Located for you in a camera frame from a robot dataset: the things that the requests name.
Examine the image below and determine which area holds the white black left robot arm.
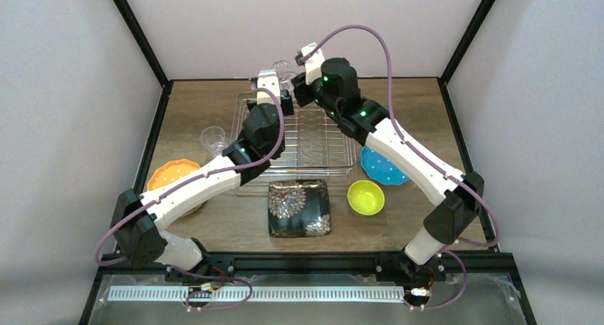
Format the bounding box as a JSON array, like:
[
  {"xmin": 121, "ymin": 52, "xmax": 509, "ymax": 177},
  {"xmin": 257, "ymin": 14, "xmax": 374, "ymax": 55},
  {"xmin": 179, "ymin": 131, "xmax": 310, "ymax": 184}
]
[{"xmin": 94, "ymin": 77, "xmax": 293, "ymax": 271}]

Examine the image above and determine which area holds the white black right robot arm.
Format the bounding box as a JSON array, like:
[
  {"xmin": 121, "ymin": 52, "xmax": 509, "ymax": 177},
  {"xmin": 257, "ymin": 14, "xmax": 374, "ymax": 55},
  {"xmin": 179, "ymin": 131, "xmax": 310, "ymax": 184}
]
[{"xmin": 292, "ymin": 55, "xmax": 484, "ymax": 266}]

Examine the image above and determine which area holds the small clear plastic cup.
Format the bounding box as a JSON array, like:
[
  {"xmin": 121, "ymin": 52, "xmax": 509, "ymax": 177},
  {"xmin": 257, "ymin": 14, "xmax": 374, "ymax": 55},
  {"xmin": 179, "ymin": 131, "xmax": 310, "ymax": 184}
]
[{"xmin": 199, "ymin": 126, "xmax": 226, "ymax": 158}]

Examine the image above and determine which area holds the black floral square plate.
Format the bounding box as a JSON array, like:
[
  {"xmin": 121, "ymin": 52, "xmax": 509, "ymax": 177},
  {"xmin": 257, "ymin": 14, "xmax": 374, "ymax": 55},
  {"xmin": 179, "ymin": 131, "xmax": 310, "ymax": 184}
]
[{"xmin": 267, "ymin": 179, "xmax": 331, "ymax": 238}]

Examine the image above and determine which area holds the blue polka dot plate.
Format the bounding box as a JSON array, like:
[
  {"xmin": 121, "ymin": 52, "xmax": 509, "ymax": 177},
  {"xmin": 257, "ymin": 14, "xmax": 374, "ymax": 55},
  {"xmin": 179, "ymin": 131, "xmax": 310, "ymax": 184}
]
[{"xmin": 360, "ymin": 146, "xmax": 410, "ymax": 185}]

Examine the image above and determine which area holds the orange polka dot plate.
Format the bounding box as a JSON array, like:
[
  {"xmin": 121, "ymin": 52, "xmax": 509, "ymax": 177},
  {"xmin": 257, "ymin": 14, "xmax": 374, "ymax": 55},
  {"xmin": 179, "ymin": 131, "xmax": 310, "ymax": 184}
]
[{"xmin": 145, "ymin": 159, "xmax": 201, "ymax": 192}]

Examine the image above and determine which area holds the yellow green bowl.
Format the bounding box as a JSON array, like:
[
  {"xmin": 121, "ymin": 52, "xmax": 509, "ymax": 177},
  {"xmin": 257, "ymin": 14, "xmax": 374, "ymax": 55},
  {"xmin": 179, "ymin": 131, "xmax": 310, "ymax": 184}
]
[{"xmin": 346, "ymin": 180, "xmax": 385, "ymax": 217}]

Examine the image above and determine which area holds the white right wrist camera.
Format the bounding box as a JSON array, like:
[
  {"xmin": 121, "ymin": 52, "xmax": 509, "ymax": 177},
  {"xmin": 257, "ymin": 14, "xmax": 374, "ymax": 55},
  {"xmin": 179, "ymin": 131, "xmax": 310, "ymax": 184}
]
[{"xmin": 295, "ymin": 43, "xmax": 325, "ymax": 86}]

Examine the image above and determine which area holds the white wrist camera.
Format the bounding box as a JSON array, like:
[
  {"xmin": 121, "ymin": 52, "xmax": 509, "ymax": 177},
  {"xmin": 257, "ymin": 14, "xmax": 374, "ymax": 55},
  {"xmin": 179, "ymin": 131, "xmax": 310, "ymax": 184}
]
[
  {"xmin": 256, "ymin": 70, "xmax": 278, "ymax": 105},
  {"xmin": 295, "ymin": 43, "xmax": 325, "ymax": 86}
]

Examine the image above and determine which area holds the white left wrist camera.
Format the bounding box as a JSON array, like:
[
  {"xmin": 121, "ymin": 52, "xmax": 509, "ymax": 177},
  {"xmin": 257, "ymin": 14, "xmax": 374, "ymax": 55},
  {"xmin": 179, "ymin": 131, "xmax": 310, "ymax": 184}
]
[{"xmin": 256, "ymin": 70, "xmax": 278, "ymax": 105}]

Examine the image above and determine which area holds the metal wire dish rack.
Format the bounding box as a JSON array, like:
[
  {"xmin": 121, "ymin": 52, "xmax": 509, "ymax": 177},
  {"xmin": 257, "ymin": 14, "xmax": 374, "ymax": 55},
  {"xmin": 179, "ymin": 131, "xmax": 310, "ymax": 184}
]
[{"xmin": 261, "ymin": 102, "xmax": 356, "ymax": 178}]

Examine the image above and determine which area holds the black aluminium frame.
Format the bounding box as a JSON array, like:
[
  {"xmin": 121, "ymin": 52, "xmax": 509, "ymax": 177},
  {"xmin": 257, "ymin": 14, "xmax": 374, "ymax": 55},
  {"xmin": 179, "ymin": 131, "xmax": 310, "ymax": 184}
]
[{"xmin": 78, "ymin": 0, "xmax": 539, "ymax": 325}]

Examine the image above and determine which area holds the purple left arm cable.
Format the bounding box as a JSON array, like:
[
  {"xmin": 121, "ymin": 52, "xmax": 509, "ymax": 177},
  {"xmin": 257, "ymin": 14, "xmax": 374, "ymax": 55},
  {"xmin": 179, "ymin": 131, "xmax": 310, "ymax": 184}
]
[{"xmin": 93, "ymin": 86, "xmax": 286, "ymax": 313}]

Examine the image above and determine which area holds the white slotted cable duct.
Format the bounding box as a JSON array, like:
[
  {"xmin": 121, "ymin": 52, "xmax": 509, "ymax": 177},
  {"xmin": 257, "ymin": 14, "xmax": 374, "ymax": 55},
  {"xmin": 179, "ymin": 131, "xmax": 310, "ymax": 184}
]
[{"xmin": 105, "ymin": 286, "xmax": 405, "ymax": 303}]

